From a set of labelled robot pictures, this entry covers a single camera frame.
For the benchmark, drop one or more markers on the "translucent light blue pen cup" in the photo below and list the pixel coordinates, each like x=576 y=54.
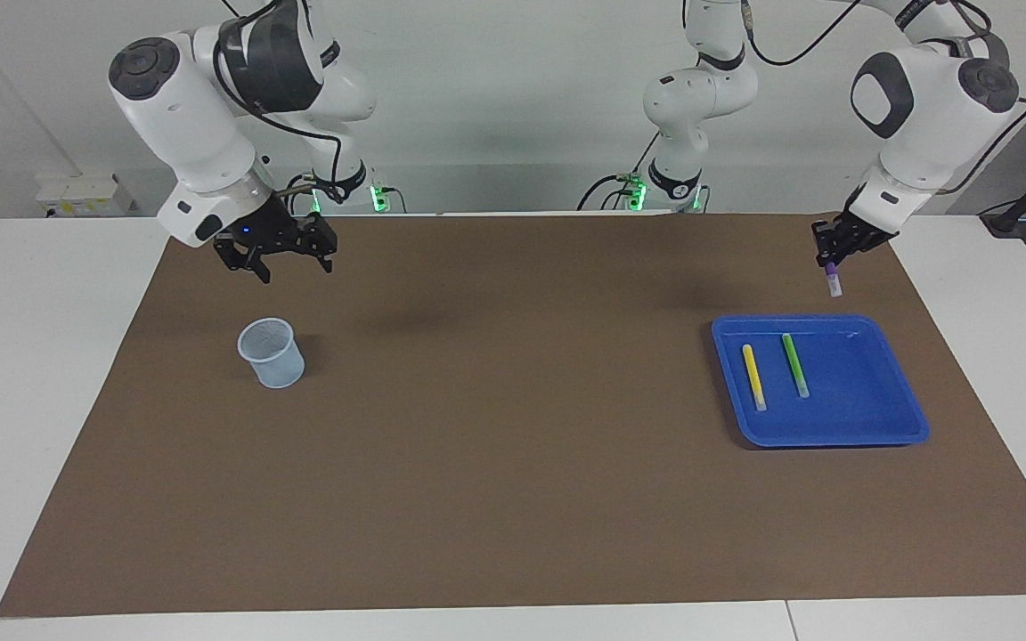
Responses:
x=277 y=369

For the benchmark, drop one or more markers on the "blue plastic tray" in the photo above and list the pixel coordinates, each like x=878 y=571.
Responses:
x=851 y=392

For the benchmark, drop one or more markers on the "purple pen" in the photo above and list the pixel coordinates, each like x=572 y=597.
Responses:
x=834 y=280

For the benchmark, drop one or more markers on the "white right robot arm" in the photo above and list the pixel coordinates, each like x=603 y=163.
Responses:
x=183 y=116

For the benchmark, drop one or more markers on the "brown table mat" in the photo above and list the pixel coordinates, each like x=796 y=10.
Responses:
x=513 y=490

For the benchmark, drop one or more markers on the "green pen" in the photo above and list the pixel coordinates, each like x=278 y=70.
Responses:
x=794 y=365

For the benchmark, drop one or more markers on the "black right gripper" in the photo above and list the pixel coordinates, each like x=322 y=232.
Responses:
x=268 y=231

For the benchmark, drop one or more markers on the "yellow pen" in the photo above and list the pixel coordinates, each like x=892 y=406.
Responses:
x=753 y=378

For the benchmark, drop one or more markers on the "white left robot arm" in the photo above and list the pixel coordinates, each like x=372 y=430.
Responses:
x=923 y=116

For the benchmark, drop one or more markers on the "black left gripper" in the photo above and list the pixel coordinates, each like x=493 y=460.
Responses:
x=865 y=227

